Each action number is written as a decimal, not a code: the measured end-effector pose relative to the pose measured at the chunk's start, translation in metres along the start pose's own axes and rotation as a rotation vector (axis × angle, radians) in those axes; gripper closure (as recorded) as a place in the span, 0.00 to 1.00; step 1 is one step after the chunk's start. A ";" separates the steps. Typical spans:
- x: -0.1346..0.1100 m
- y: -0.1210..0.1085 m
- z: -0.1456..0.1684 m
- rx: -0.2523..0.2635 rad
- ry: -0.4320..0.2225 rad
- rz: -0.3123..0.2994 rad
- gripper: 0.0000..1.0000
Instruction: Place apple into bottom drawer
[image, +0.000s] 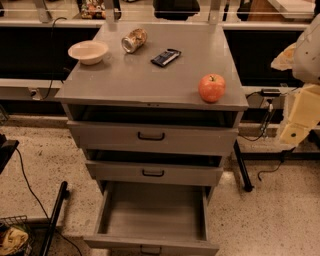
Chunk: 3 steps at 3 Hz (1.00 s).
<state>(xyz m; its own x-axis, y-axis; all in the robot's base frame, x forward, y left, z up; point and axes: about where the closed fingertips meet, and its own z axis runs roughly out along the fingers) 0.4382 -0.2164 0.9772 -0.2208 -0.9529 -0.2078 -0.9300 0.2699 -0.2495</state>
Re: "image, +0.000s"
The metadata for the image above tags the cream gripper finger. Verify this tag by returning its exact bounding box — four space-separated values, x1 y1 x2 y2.
279 83 320 146
271 43 296 71

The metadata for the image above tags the red apple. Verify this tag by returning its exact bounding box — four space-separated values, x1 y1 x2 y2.
198 74 226 103

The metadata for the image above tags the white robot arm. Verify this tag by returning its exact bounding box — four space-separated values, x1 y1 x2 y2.
271 14 320 145

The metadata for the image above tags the grey drawer cabinet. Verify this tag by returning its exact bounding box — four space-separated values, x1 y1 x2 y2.
54 21 250 201

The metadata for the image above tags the grey bottom drawer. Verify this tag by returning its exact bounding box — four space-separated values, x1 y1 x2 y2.
84 182 219 256

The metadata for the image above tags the grey drawer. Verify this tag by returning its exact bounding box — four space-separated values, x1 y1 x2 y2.
86 161 223 186
67 121 238 156
84 182 219 256

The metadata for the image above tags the grey middle drawer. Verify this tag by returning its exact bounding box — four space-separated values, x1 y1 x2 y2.
86 161 223 186

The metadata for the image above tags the grey top drawer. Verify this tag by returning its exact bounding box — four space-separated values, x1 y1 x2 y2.
67 121 238 156

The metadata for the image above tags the black power adapter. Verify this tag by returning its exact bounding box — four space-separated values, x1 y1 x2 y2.
260 88 281 97

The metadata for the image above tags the black table leg right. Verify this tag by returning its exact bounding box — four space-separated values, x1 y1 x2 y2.
233 141 254 192

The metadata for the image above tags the dark blue snack bar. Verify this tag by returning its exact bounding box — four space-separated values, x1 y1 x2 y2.
151 49 181 68

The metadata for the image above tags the metal can lying down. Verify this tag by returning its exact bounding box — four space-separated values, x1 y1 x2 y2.
121 28 147 53

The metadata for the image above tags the white bowl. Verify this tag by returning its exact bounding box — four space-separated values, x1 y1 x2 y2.
68 40 109 65

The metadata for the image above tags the black pole lower left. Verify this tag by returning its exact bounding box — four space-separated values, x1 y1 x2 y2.
40 181 68 256

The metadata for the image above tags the black object left edge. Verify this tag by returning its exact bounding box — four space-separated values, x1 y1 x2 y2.
0 134 19 174

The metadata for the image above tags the black cable on floor right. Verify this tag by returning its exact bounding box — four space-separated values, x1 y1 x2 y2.
257 147 296 182

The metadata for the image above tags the black cable on floor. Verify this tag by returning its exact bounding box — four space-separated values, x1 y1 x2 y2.
257 147 296 182
15 147 83 256

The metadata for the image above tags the black cable on floor left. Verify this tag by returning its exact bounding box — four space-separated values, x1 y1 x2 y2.
15 147 83 256

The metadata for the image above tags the wire basket with bag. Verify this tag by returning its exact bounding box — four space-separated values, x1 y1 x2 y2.
0 215 33 256

